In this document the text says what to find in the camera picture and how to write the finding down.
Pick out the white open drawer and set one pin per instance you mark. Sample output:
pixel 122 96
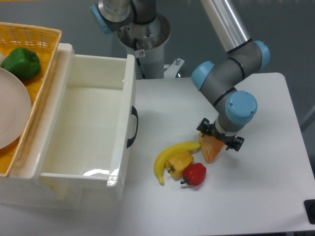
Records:
pixel 87 148

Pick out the orange triangle bread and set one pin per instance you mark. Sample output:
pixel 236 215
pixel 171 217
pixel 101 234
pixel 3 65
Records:
pixel 210 147

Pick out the yellow woven basket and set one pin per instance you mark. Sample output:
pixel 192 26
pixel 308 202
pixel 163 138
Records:
pixel 43 41

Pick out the yellow bell pepper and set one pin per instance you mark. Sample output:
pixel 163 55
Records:
pixel 176 164

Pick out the black drawer handle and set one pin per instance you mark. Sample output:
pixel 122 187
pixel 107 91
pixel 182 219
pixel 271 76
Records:
pixel 134 127

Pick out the green bell pepper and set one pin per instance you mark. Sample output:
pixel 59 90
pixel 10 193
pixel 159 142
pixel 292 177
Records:
pixel 23 63

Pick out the white plastic drawer unit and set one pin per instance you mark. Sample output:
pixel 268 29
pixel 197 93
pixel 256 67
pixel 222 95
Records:
pixel 25 186

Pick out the red bell pepper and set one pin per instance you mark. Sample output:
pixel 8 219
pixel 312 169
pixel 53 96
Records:
pixel 194 174

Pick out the beige round plate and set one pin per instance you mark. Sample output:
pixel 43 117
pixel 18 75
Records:
pixel 15 108

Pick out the black object at table edge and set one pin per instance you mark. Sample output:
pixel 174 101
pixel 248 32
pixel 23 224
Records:
pixel 310 210

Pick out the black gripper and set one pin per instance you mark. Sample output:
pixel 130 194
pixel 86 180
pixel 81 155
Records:
pixel 210 129

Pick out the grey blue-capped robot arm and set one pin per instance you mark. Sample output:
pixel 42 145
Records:
pixel 216 82

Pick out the yellow banana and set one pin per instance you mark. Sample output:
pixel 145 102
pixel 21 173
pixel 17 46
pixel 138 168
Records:
pixel 159 165

